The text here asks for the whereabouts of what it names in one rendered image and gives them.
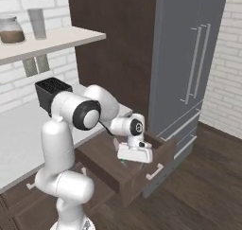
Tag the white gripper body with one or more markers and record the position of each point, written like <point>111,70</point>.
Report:
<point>135,154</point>

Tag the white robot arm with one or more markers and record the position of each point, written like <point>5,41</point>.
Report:
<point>63,139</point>

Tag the open brown wooden drawer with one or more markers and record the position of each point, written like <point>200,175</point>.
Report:
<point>126,173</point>

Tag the grey fridge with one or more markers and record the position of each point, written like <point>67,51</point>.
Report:
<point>186,66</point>

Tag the black toaster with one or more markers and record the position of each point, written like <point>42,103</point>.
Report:
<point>47,92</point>

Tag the tall dark brown cabinet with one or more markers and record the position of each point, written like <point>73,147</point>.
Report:
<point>116,44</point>

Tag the brown lower cupboard front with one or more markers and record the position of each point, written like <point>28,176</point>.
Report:
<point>22,208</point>

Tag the glass jar with brown contents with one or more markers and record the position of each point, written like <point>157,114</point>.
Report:
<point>11,30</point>

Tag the grey wall socket plate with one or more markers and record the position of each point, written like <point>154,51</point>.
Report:
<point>37,65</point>

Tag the white wall shelf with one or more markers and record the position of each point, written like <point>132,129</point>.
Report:
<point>47,43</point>

